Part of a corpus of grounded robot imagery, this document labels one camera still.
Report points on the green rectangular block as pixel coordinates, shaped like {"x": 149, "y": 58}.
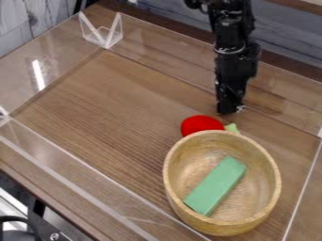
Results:
{"x": 205, "y": 196}

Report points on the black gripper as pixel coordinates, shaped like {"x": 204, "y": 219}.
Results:
{"x": 235, "y": 68}

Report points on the clear acrylic corner bracket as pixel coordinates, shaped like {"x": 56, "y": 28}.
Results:
{"x": 103, "y": 36}

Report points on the clear acrylic tray wall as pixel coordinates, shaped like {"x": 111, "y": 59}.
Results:
{"x": 93, "y": 116}

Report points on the red plush strawberry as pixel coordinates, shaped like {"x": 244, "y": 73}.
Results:
{"x": 203, "y": 123}

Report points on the black metal table frame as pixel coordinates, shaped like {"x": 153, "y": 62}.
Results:
{"x": 52, "y": 226}

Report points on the wooden bowl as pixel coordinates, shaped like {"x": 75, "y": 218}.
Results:
{"x": 247, "y": 205}

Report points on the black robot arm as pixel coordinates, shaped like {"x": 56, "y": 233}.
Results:
{"x": 231, "y": 22}

